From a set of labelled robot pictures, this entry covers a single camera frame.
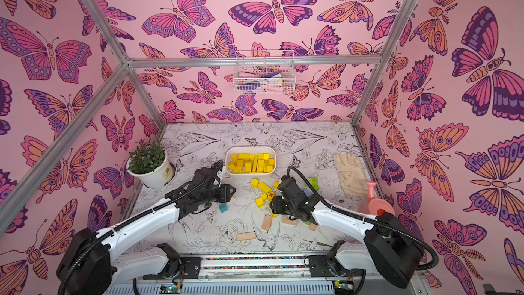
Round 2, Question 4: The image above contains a natural wood block upright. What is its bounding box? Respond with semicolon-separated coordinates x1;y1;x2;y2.
261;215;273;232

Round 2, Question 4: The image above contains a light green block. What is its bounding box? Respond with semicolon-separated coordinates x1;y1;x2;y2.
308;178;320;191

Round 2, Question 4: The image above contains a natural wood arch block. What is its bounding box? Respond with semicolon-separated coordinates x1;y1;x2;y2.
282;216;298;226

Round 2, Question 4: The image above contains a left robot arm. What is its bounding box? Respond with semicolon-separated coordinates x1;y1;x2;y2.
56;160;236;294

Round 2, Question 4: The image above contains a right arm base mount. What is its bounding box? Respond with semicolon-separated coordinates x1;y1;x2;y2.
304;255;362;279

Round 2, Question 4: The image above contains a long natural wood block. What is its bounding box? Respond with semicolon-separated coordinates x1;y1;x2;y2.
236;232;256;242

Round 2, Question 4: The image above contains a potted green plant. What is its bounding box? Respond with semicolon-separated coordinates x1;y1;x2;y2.
126;141;175;188

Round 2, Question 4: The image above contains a white plastic bin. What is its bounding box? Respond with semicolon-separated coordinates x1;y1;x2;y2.
225;146;277;176

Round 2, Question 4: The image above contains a beige work glove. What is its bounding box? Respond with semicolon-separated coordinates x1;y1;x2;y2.
334;152;368;197

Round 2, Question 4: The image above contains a wire basket on wall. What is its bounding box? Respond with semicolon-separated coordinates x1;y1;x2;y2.
231;49;296;95

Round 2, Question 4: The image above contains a teal block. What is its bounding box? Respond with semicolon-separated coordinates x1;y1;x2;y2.
219;203;228;213

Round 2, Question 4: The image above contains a pink watering can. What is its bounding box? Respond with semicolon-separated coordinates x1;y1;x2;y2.
366;182;395;216

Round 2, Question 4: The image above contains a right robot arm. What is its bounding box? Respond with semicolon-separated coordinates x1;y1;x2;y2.
270;166;439;289

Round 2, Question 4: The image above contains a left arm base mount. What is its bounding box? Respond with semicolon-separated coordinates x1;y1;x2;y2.
157;257;202;279

